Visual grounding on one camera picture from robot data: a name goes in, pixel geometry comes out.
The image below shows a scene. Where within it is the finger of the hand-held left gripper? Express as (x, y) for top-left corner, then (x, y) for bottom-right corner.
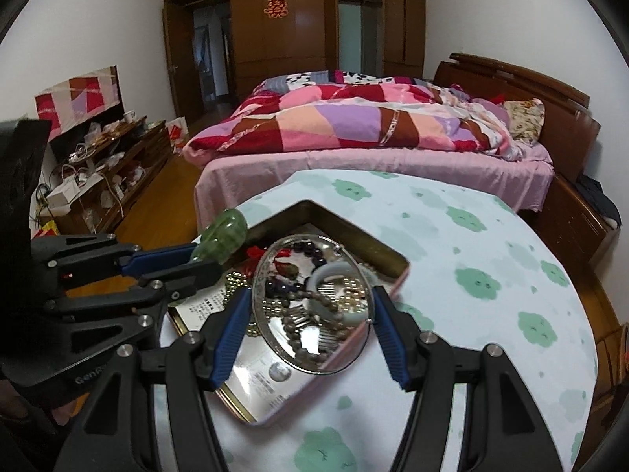
(44, 260), (223, 355)
(32, 234), (198, 279)

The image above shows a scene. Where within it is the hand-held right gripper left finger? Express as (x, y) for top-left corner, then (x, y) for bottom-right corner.
(51, 286), (253, 472)

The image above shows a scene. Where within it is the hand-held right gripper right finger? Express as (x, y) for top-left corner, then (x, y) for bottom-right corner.
(373, 285), (566, 472)

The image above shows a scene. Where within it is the green jade bangle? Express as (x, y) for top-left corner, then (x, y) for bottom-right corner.
(190, 208), (249, 263)

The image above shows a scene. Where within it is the small silver framed mirror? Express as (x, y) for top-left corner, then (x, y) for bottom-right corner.
(251, 235), (377, 376)

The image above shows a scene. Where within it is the pink metal tin box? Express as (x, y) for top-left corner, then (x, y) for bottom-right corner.
(167, 199), (412, 426)

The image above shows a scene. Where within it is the white printed paper card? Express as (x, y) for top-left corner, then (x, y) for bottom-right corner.
(174, 288), (296, 424)

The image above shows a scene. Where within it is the white cardboard box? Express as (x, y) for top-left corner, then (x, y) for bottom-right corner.
(46, 179), (82, 208)

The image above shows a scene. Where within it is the wooden media cabinet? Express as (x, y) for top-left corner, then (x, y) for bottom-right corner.
(29, 116), (174, 238)

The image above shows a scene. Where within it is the red and white bag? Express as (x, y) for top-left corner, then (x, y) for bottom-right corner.
(166, 116), (190, 147)

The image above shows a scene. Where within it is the bed with pink sheet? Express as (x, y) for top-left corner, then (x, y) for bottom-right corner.
(193, 144), (557, 229)

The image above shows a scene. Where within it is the patchwork cover cloth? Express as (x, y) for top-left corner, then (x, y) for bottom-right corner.
(34, 64), (123, 137)

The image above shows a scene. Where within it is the wooden nightstand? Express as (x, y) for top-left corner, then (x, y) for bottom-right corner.
(528, 172), (621, 272)

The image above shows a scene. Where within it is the patchwork quilt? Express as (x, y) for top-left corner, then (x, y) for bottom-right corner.
(182, 69), (522, 163)

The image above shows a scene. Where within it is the dark clothes pile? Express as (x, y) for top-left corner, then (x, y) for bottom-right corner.
(574, 172), (623, 230)

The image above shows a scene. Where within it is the brown wooden wardrobe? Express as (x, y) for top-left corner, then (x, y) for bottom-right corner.
(162, 0), (426, 129)

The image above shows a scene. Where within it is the floral pillow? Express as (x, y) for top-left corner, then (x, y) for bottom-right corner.
(502, 99), (546, 146)

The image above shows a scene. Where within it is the wooden headboard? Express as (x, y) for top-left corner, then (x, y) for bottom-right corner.
(432, 52), (602, 184)

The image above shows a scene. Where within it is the pearl bead necklace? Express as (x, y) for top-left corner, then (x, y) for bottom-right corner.
(224, 272), (261, 339)

